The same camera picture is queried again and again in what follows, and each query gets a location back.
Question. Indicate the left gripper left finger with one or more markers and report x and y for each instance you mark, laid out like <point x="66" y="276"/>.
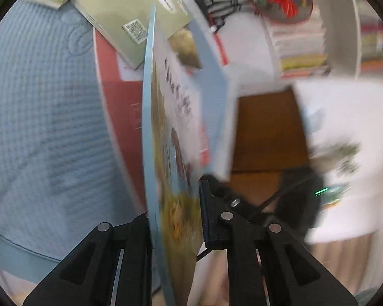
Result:
<point x="109" y="264"/>

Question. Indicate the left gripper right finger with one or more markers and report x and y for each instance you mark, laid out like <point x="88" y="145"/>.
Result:
<point x="267" y="264"/>

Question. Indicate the pale green back cover book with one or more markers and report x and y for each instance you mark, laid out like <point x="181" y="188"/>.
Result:
<point x="124" y="23"/>

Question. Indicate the potted green plant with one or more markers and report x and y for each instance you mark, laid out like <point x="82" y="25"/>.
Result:
<point x="345" y="154"/>

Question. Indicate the brown wooden door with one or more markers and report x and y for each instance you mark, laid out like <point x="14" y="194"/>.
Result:
<point x="270" y="149"/>

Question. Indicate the light blue table mat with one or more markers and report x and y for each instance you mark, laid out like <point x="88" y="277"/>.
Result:
<point x="59" y="173"/>

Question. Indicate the white bookshelf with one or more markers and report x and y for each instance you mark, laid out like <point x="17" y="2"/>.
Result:
<point x="246" y="42"/>

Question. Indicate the salmon red poetry book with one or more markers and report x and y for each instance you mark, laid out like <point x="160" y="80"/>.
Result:
<point x="121" y="94"/>

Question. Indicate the round embroidered fan on stand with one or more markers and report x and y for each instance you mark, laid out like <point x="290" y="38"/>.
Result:
<point x="280" y="11"/>

